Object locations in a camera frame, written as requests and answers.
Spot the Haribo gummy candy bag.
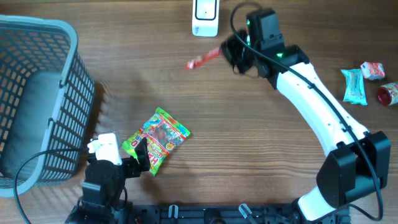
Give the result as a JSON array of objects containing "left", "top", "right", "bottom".
[{"left": 122, "top": 107, "right": 191, "bottom": 176}]

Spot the red Nescafe coffee stick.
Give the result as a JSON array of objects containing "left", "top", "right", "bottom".
[{"left": 185, "top": 47, "right": 221, "bottom": 70}]

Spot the teal tissue packet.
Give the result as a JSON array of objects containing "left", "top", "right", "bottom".
[{"left": 341, "top": 69, "right": 368, "bottom": 106}]

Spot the grey plastic shopping basket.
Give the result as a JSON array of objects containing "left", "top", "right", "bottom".
[{"left": 1, "top": 15, "right": 95, "bottom": 198}]

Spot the small red juice box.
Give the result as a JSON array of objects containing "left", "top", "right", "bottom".
[{"left": 360, "top": 62, "right": 386, "bottom": 80}]

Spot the green lidded jar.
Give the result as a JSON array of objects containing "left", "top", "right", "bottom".
[{"left": 377, "top": 82, "right": 398, "bottom": 106}]

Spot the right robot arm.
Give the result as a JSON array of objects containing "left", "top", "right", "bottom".
[{"left": 221, "top": 4, "right": 391, "bottom": 223}]

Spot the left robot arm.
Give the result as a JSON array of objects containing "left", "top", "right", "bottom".
[{"left": 65, "top": 138, "right": 150, "bottom": 223}]

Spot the white barcode scanner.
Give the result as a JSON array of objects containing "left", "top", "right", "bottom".
[{"left": 192, "top": 0, "right": 220, "bottom": 37}]

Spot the black mounting rail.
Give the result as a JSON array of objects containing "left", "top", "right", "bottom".
[{"left": 133, "top": 203, "right": 352, "bottom": 224}]

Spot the black left camera cable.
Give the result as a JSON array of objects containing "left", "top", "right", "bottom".
[{"left": 12, "top": 147, "right": 91, "bottom": 224}]

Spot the black camera cable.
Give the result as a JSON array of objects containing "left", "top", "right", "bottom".
[
  {"left": 12, "top": 147, "right": 91, "bottom": 224},
  {"left": 229, "top": 2, "right": 384, "bottom": 222}
]

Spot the black right camera cable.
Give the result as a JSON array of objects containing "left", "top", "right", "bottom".
[{"left": 229, "top": 2, "right": 384, "bottom": 222}]

